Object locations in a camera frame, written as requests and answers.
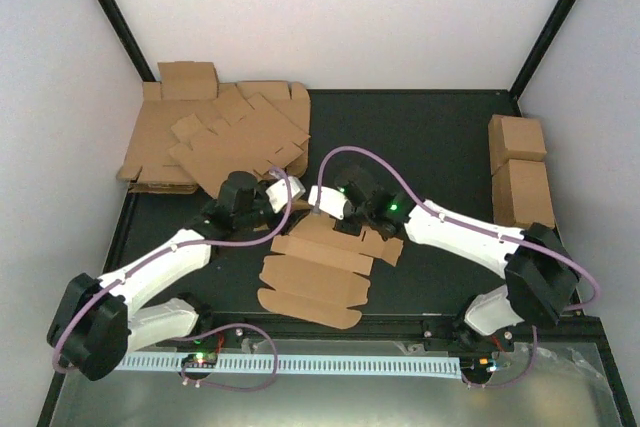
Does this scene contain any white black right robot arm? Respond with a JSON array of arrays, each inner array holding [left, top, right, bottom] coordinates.
[[321, 166, 580, 350]]

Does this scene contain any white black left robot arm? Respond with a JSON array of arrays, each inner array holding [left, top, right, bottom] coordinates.
[[46, 169, 305, 381]]

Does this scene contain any folded cardboard box front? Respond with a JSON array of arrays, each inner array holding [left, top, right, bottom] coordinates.
[[492, 159, 555, 229]]

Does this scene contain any small folded cardboard box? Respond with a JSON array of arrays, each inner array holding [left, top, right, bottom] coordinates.
[[158, 61, 219, 101]]

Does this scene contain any loose top cardboard blank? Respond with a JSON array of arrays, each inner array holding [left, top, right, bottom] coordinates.
[[168, 89, 310, 196]]

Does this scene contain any stack of flat cardboard blanks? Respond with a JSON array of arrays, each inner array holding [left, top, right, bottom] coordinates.
[[117, 81, 311, 196]]

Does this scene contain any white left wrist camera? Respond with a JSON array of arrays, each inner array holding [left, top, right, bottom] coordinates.
[[266, 176, 306, 213]]

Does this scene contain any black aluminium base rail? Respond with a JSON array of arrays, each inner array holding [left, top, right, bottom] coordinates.
[[212, 312, 458, 350]]

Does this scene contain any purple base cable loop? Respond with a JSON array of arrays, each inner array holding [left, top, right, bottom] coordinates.
[[174, 322, 281, 392]]

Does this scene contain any light blue slotted cable duct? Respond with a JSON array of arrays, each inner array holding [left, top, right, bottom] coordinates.
[[116, 351, 461, 380]]

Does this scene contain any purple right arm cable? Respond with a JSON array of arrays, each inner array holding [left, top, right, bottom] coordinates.
[[312, 145, 601, 316]]

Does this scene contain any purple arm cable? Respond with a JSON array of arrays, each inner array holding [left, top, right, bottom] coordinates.
[[312, 145, 601, 316], [52, 166, 292, 373]]

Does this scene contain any metal base plate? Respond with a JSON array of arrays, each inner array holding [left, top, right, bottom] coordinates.
[[49, 344, 625, 426]]

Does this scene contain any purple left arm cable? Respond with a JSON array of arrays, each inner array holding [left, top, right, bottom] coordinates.
[[52, 166, 292, 373]]

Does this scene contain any black left corner frame post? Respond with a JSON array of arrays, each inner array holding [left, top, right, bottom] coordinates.
[[97, 0, 156, 82]]

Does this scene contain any black corner frame post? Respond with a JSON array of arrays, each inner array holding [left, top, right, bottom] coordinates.
[[509, 0, 577, 101], [97, 0, 156, 82]]

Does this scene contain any black right corner frame post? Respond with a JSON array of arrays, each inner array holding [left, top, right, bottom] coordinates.
[[509, 0, 577, 101]]

